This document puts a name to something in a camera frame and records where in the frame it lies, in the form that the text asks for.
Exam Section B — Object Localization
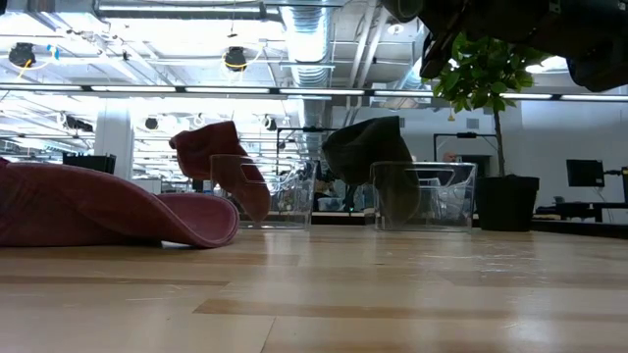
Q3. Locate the faded red baseball cap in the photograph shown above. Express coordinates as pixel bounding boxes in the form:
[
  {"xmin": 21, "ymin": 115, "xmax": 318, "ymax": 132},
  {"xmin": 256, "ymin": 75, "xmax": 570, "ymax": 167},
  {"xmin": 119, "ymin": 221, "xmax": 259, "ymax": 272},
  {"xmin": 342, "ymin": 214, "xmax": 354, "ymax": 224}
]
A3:
[{"xmin": 168, "ymin": 121, "xmax": 272, "ymax": 223}]

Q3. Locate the black background desk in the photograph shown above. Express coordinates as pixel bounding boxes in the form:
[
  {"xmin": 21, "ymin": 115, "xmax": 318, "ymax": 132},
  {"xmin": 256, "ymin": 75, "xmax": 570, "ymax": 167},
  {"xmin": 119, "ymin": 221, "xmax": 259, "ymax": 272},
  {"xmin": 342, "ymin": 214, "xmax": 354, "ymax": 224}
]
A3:
[{"xmin": 534, "ymin": 200, "xmax": 628, "ymax": 225}]

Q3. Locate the black background cabinet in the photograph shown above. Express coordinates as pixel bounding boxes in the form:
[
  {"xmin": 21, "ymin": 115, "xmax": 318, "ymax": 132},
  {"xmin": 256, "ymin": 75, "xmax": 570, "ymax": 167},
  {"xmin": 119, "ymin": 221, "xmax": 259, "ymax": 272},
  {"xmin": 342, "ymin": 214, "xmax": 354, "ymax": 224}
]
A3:
[{"xmin": 62, "ymin": 152, "xmax": 118, "ymax": 176}]

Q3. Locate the white building column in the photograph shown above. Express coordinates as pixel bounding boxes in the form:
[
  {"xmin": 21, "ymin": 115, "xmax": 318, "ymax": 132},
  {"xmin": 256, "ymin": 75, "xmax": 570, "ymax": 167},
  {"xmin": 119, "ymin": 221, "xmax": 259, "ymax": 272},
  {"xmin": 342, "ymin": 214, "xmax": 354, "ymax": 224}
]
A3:
[{"xmin": 94, "ymin": 105, "xmax": 134, "ymax": 182}]

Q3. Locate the green leafy potted tree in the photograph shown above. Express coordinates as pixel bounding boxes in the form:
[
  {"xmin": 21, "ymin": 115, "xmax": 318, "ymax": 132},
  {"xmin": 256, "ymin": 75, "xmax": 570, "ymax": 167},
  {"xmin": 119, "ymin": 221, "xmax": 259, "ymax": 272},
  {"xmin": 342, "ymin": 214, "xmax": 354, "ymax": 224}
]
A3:
[{"xmin": 420, "ymin": 31, "xmax": 555, "ymax": 177}]

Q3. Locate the black gantry frame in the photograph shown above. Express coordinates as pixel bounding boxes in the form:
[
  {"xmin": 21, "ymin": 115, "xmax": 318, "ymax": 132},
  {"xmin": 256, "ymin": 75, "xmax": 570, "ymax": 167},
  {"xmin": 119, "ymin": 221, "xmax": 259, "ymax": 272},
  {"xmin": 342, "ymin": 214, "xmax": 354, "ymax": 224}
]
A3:
[{"xmin": 433, "ymin": 130, "xmax": 497, "ymax": 163}]

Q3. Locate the clear plastic bin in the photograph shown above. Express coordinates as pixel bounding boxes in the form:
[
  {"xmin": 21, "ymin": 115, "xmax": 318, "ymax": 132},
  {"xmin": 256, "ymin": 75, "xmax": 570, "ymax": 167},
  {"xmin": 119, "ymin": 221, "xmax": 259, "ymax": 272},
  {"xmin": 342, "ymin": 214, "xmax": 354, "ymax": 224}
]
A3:
[
  {"xmin": 209, "ymin": 154, "xmax": 318, "ymax": 231},
  {"xmin": 368, "ymin": 160, "xmax": 478, "ymax": 233}
]

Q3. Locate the horizontal light bar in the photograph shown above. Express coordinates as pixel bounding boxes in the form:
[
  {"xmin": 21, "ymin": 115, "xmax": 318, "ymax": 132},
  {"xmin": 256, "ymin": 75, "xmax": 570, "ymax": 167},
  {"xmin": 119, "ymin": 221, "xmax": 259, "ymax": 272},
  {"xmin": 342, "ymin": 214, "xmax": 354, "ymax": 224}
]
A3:
[{"xmin": 0, "ymin": 82, "xmax": 628, "ymax": 103}]

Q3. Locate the black plant pot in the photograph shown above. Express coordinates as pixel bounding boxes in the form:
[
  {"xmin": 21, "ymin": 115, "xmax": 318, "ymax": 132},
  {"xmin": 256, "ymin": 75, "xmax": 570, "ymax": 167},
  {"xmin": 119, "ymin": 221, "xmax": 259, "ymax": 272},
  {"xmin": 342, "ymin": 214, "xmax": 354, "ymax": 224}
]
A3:
[{"xmin": 474, "ymin": 175, "xmax": 541, "ymax": 232}]

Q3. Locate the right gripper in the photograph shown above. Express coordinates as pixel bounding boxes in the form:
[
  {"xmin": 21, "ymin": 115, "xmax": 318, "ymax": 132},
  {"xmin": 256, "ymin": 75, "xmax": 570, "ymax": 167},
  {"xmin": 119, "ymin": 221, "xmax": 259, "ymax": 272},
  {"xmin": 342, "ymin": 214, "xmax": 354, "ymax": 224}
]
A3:
[{"xmin": 419, "ymin": 0, "xmax": 570, "ymax": 80}]

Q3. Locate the black computer monitor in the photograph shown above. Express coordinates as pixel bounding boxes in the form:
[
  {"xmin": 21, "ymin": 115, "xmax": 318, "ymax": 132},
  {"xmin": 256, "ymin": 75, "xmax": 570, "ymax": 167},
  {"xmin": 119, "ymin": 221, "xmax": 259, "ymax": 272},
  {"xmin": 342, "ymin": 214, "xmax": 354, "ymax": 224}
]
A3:
[{"xmin": 565, "ymin": 158, "xmax": 605, "ymax": 188}]

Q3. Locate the dark maroon baseball cap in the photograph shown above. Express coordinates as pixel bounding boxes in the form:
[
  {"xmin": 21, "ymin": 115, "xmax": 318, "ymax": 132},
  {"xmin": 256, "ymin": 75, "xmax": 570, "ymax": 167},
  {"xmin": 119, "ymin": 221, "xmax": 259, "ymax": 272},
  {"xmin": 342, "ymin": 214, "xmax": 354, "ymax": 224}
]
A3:
[{"xmin": 0, "ymin": 156, "xmax": 240, "ymax": 249}]

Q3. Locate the silver ventilation duct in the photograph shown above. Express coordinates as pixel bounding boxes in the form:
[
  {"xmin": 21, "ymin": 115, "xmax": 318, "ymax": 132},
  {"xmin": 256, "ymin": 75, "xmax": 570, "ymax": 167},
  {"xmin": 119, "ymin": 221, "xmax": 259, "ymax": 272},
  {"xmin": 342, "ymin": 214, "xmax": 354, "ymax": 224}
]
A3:
[{"xmin": 282, "ymin": 4, "xmax": 338, "ymax": 129}]

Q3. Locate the black ceiling dome fixture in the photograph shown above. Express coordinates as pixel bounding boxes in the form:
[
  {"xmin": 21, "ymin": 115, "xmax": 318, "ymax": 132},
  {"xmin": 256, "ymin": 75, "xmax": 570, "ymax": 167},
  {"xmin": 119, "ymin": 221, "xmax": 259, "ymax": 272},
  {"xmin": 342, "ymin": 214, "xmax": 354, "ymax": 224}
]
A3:
[
  {"xmin": 8, "ymin": 42, "xmax": 36, "ymax": 69},
  {"xmin": 224, "ymin": 46, "xmax": 248, "ymax": 73}
]

